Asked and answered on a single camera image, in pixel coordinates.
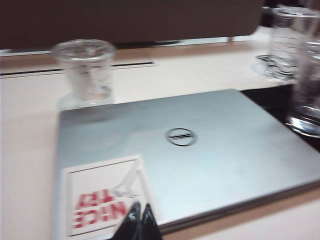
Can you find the tall clear plastic cup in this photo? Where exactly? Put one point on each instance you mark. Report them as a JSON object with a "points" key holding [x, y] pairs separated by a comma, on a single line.
{"points": [[282, 45]]}

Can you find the white Nice Try sticker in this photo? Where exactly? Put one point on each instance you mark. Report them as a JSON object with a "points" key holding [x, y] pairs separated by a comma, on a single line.
{"points": [[100, 180]]}

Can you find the silver Dell laptop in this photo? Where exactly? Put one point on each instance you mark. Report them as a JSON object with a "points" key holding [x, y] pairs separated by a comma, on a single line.
{"points": [[212, 162]]}

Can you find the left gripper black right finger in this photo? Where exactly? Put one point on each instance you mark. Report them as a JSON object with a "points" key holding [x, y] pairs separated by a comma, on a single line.
{"points": [[150, 227]]}

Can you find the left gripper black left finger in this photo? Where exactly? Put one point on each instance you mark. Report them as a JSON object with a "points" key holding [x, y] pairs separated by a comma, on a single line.
{"points": [[130, 225]]}

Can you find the small clear plastic cup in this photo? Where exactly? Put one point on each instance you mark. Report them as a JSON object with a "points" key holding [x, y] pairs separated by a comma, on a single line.
{"points": [[85, 75]]}

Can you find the medium clear Starbucks cup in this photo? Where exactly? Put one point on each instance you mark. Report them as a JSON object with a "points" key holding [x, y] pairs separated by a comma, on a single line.
{"points": [[308, 95]]}

